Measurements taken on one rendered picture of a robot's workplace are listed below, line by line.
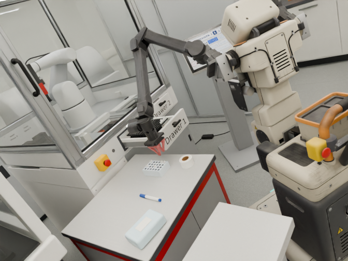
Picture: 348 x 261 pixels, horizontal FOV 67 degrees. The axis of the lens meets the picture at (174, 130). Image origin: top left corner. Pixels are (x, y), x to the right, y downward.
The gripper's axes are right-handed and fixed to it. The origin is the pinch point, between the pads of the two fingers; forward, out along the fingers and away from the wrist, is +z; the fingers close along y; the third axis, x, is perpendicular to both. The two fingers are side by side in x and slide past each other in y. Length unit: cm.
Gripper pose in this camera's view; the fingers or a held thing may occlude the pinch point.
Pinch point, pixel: (161, 151)
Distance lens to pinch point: 135.8
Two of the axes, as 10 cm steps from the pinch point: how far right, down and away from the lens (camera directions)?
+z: 4.0, 8.2, 4.0
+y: -5.1, 5.6, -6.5
